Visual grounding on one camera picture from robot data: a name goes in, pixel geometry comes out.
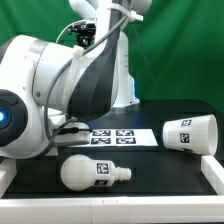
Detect grey camera cable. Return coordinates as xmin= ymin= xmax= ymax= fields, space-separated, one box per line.
xmin=54 ymin=19 xmax=88 ymax=45

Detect white right rail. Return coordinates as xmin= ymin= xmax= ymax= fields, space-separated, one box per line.
xmin=201 ymin=156 xmax=224 ymax=196

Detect white front rail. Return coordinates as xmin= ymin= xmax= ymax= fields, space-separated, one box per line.
xmin=0 ymin=196 xmax=224 ymax=224

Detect white rail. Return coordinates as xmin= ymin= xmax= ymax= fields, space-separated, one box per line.
xmin=0 ymin=159 xmax=17 ymax=199
xmin=201 ymin=156 xmax=224 ymax=196
xmin=0 ymin=196 xmax=224 ymax=224

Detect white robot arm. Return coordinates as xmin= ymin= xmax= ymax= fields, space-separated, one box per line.
xmin=0 ymin=0 xmax=153 ymax=159

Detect black camera on stand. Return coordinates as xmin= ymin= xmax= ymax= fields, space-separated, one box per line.
xmin=67 ymin=20 xmax=96 ymax=47

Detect white lamp bulb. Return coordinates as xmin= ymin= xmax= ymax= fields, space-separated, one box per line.
xmin=60 ymin=155 xmax=132 ymax=191

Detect white marker sheet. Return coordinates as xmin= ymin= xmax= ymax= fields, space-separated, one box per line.
xmin=69 ymin=128 xmax=159 ymax=148

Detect white lamp hood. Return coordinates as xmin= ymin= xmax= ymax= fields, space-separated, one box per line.
xmin=162 ymin=115 xmax=218 ymax=156

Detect white left rail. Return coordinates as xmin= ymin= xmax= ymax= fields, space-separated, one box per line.
xmin=0 ymin=159 xmax=17 ymax=199

